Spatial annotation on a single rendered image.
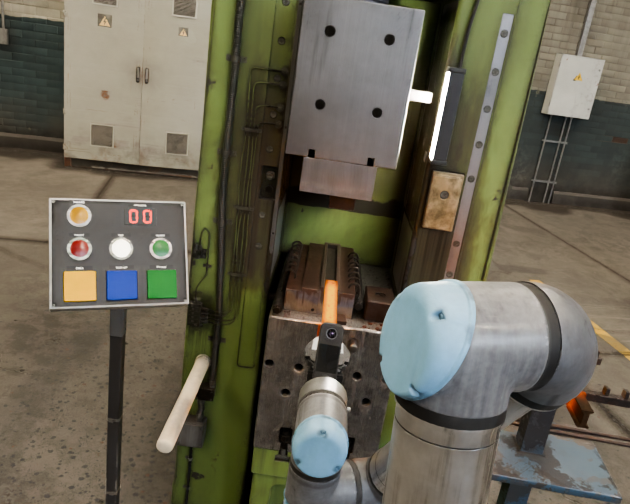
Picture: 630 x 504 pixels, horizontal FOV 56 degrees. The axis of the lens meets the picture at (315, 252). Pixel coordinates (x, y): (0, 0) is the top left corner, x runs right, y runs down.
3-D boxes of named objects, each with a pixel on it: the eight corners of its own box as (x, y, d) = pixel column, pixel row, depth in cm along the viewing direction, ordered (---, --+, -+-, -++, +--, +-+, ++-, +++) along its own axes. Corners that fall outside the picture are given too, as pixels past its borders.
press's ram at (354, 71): (427, 174, 160) (459, 15, 147) (284, 153, 160) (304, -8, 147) (411, 149, 199) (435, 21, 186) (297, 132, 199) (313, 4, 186)
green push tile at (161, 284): (177, 298, 157) (176, 269, 158) (148, 298, 154) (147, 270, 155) (176, 298, 159) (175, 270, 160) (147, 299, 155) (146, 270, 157)
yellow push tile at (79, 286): (96, 300, 149) (96, 270, 150) (63, 302, 146) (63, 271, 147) (95, 301, 151) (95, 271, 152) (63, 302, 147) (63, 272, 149)
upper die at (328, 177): (371, 201, 163) (377, 167, 160) (298, 190, 163) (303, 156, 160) (366, 171, 202) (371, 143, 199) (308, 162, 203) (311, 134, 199)
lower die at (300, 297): (351, 318, 174) (355, 292, 172) (283, 308, 174) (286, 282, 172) (350, 268, 214) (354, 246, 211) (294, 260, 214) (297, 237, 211)
